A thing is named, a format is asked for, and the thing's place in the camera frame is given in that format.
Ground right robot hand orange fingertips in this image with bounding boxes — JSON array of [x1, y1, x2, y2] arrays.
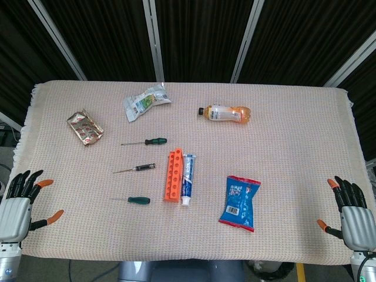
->
[[316, 175, 376, 251]]

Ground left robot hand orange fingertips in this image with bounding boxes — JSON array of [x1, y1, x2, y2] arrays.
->
[[0, 169, 65, 243]]

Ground short green-handled screwdriver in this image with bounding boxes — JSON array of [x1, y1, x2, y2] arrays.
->
[[110, 196, 151, 205]]

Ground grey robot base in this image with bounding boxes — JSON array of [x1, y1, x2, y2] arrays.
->
[[117, 260, 246, 282]]

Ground black metal precision screwdriver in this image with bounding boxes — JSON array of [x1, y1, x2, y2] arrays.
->
[[112, 163, 157, 174]]

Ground orange plastic holder block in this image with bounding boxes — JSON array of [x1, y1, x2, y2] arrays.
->
[[163, 149, 184, 203]]

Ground gold red foil packet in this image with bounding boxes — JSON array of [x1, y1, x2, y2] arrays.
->
[[66, 108, 105, 147]]

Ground blue red snack bag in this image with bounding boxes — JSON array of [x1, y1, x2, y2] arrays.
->
[[218, 175, 262, 234]]

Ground beige woven tablecloth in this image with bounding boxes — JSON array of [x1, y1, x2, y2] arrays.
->
[[7, 79, 376, 267]]

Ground silver white snack pouch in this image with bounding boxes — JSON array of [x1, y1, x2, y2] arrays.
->
[[122, 83, 172, 123]]

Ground orange drink plastic bottle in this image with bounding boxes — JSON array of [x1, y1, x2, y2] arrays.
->
[[197, 104, 252, 126]]

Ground white blue toothpaste tube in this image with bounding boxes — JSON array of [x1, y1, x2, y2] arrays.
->
[[180, 153, 197, 207]]

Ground black pleated curtain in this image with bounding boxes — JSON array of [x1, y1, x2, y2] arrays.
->
[[0, 0, 376, 161]]

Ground white metal frame bar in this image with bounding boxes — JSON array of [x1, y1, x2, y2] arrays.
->
[[0, 111, 23, 133]]

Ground long green-black handled screwdriver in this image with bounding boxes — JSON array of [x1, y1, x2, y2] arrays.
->
[[120, 137, 167, 146]]

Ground white metal frame post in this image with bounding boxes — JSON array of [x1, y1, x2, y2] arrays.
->
[[324, 38, 376, 88], [28, 0, 88, 80], [230, 0, 265, 83], [143, 0, 165, 82]]

